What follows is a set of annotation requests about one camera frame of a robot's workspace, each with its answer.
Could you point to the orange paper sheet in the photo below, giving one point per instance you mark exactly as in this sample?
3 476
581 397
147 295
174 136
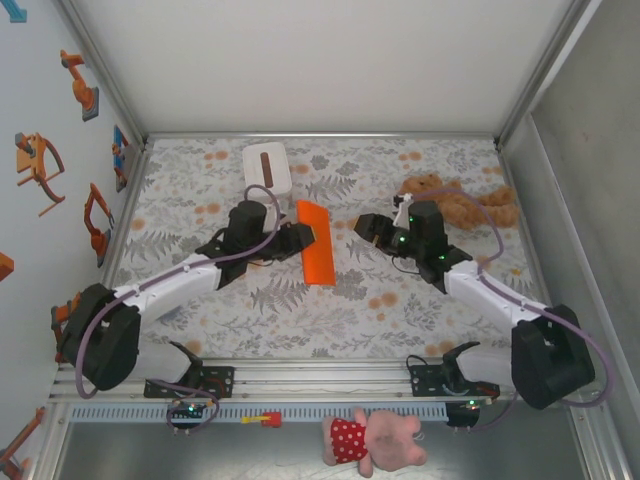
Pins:
320 260

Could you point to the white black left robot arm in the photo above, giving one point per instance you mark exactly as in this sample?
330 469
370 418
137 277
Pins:
170 285

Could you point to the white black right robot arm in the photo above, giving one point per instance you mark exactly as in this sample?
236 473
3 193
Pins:
480 290

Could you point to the white tissue box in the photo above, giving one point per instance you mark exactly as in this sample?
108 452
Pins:
255 165

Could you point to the brown teddy bear plush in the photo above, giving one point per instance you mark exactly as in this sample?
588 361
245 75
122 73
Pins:
500 210

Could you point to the floral printed tablecloth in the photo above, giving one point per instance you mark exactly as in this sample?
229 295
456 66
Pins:
325 320

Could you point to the red yellow connector plug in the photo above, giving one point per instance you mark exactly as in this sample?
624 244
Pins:
272 420

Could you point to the black controller board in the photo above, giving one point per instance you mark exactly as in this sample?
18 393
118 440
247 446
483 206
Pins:
465 417
190 410

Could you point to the pink pig plush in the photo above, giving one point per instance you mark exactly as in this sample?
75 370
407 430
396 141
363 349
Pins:
390 440

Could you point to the slim aluminium frame rail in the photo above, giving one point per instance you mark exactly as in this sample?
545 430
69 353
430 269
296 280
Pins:
320 135

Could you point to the aluminium side rail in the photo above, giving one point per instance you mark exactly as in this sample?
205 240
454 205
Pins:
532 250
114 250

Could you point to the wide aluminium frame rail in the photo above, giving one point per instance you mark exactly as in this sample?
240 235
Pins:
325 385

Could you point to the blue orange wall sticker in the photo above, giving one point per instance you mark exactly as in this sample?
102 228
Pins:
120 155

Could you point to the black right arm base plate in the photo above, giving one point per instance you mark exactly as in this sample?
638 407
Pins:
425 382

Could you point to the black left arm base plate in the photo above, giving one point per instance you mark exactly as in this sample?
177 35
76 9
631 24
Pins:
220 380

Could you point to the aluminium frame post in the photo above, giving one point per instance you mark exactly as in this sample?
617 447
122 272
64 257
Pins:
545 65
102 65

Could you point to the orange gripper wall sticker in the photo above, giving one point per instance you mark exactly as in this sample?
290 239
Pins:
30 160

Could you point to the orange block wall sticker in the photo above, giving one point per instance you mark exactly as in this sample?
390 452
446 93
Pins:
5 267

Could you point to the aluminium frame leg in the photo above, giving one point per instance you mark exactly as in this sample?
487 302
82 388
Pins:
600 440
52 440

